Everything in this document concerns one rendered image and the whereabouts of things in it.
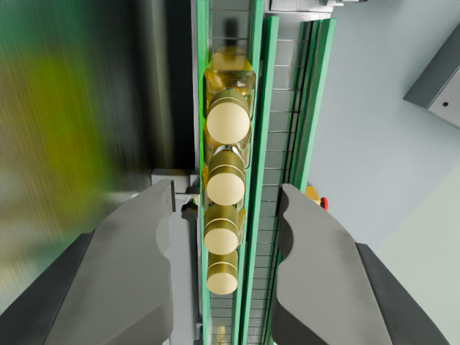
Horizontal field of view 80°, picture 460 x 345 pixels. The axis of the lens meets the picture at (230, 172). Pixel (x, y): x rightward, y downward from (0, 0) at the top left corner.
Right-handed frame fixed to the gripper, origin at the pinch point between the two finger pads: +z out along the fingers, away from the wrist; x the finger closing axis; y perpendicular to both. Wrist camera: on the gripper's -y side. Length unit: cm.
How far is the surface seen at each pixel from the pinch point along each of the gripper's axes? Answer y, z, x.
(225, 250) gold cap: 12.6, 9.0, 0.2
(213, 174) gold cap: 4.5, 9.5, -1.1
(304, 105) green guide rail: 4.3, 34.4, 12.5
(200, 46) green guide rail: -4.2, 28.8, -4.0
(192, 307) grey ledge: 60, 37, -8
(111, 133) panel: 3.7, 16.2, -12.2
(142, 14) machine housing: -8.1, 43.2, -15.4
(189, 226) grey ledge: 32.6, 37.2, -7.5
